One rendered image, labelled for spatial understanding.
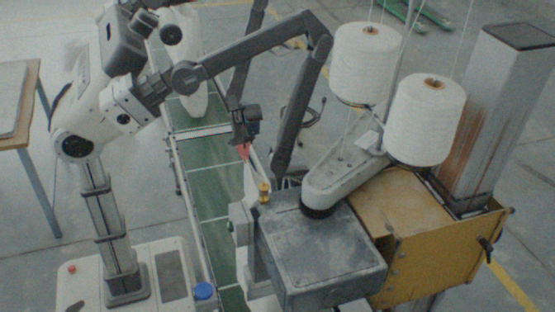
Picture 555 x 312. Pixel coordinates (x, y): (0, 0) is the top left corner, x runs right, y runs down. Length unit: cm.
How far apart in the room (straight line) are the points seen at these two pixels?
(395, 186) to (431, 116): 35
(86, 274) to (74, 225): 67
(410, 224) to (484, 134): 26
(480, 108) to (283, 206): 50
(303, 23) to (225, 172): 156
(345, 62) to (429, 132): 29
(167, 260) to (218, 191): 47
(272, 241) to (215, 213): 139
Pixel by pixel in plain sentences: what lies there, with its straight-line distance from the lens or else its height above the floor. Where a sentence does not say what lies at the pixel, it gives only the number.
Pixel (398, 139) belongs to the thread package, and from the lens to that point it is 92.
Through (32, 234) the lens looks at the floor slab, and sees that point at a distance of 308.
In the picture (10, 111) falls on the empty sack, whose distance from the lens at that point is 270.
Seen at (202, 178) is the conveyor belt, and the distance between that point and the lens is 257.
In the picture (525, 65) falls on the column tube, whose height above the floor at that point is 172.
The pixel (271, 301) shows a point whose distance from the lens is 167.
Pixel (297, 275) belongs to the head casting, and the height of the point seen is 134.
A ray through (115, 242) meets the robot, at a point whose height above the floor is 65.
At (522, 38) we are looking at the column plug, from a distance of 102.
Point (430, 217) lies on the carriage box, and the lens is 113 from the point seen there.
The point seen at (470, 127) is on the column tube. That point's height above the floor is 154.
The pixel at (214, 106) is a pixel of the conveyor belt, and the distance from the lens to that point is 318.
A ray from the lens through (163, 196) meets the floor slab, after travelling 305.
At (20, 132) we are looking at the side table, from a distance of 257.
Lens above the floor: 211
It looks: 39 degrees down
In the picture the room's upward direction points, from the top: 3 degrees clockwise
